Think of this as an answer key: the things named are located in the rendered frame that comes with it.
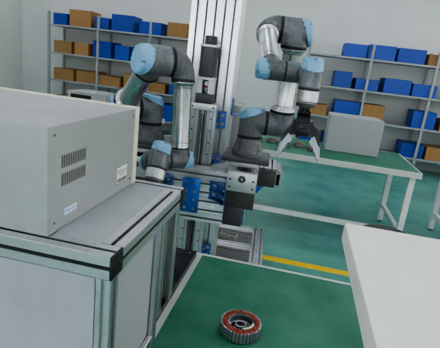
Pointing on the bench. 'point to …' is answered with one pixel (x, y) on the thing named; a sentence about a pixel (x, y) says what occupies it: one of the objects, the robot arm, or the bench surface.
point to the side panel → (130, 300)
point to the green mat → (261, 308)
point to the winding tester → (54, 157)
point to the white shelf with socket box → (400, 287)
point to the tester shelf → (96, 233)
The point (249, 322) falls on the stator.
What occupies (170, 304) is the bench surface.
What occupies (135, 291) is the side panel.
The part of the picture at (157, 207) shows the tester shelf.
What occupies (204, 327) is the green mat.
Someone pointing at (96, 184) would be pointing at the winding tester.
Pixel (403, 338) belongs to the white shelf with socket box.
